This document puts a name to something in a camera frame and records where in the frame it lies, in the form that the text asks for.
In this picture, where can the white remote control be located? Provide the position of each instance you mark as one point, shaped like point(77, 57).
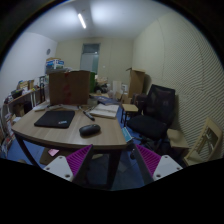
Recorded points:
point(55, 107)

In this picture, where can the large brown cardboard box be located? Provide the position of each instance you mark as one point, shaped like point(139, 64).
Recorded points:
point(69, 87)

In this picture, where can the round wall clock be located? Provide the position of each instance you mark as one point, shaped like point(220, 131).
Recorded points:
point(48, 51)

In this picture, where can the black computer mouse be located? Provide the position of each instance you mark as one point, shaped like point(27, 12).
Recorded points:
point(90, 129)

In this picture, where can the flat white device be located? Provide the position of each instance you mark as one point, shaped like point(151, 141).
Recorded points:
point(40, 108)

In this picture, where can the tall open cardboard box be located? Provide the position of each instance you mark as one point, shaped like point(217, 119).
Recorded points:
point(136, 83)

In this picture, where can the ceiling tube light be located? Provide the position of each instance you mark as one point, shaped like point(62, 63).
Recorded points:
point(82, 20)

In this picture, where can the grey door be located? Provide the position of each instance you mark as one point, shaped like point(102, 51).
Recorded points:
point(90, 61)

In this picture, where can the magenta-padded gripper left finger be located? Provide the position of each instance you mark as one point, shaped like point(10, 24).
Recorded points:
point(78, 160)

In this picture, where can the black mouse pad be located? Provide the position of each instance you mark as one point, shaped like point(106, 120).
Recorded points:
point(55, 119)

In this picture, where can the white book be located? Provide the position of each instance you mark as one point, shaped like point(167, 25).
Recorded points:
point(104, 111)

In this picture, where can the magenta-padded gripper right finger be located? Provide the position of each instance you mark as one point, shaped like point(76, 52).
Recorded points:
point(149, 160)

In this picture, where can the black marker pen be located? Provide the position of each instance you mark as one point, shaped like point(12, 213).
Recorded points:
point(88, 115)

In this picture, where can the cluttered shelf unit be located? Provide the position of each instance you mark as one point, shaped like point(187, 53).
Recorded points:
point(20, 100)

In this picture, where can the small wooden stool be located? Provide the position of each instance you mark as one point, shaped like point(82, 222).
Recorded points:
point(129, 108)

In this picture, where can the black office chair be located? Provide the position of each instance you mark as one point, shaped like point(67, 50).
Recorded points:
point(151, 116)

